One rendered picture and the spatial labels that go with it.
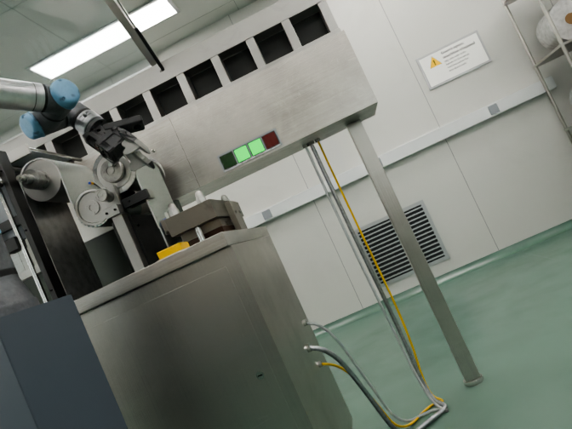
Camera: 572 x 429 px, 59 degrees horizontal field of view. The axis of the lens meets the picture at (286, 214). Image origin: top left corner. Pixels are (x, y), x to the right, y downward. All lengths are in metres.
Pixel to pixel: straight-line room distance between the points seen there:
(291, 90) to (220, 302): 0.92
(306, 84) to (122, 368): 1.17
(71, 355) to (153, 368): 0.32
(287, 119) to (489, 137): 2.70
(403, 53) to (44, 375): 3.82
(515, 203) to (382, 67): 1.53
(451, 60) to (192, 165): 2.91
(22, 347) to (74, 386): 0.14
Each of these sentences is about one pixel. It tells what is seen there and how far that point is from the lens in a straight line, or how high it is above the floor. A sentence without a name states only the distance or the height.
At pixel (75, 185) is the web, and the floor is 1.28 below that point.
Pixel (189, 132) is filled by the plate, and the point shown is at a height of 1.35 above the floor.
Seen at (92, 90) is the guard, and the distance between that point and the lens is 2.21.
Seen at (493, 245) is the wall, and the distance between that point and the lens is 4.37.
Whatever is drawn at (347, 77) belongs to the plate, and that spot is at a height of 1.27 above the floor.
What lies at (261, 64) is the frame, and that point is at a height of 1.47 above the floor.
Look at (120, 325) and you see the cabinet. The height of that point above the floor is 0.79.
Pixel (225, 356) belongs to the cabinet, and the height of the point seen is 0.60.
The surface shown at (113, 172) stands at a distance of 1.72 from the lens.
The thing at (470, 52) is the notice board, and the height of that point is 1.60.
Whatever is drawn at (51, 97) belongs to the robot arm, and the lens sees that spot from 1.47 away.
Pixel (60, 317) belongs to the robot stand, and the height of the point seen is 0.86.
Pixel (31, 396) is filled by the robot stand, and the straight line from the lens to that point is 1.12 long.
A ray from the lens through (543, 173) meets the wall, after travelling 4.49.
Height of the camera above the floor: 0.80
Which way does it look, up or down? 3 degrees up
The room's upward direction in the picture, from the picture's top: 24 degrees counter-clockwise
